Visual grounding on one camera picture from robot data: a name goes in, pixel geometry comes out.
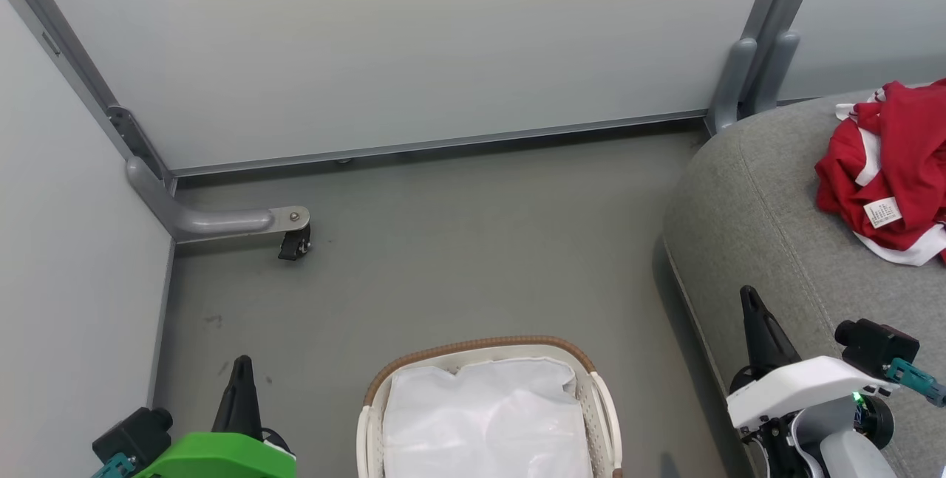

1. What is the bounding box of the grey metal partition leg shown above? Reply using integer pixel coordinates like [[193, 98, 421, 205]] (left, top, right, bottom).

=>
[[107, 105, 312, 244]]

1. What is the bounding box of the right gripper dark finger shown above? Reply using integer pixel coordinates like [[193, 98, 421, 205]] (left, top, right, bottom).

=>
[[729, 284, 802, 393]]

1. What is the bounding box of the woven laundry basket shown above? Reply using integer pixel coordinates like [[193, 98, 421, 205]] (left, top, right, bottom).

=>
[[355, 335, 625, 478]]

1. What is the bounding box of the black cable with teal plug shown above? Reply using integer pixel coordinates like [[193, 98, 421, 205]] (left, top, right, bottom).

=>
[[90, 451, 140, 478], [885, 358, 946, 409]]

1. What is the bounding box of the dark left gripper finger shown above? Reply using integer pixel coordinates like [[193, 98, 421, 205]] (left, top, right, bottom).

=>
[[211, 355, 265, 435]]

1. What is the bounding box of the grey fabric sofa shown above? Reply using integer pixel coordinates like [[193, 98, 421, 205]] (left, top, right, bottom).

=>
[[661, 83, 946, 478]]

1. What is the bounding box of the white basket liner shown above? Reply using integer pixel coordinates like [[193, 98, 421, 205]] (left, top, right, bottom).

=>
[[382, 357, 594, 478]]

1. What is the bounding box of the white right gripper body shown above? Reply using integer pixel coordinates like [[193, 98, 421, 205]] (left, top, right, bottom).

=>
[[726, 356, 894, 432]]

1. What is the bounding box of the black caster wheel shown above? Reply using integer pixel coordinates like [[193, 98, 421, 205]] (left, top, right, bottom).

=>
[[277, 226, 312, 262]]

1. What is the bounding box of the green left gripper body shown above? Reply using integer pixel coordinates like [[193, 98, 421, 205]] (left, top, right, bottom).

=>
[[133, 431, 297, 478]]

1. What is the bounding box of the grey partition post foot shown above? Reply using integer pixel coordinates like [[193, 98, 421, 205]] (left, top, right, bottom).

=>
[[704, 0, 830, 137]]

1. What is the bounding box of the red and white garment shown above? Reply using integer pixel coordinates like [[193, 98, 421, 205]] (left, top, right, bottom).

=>
[[814, 78, 946, 267]]

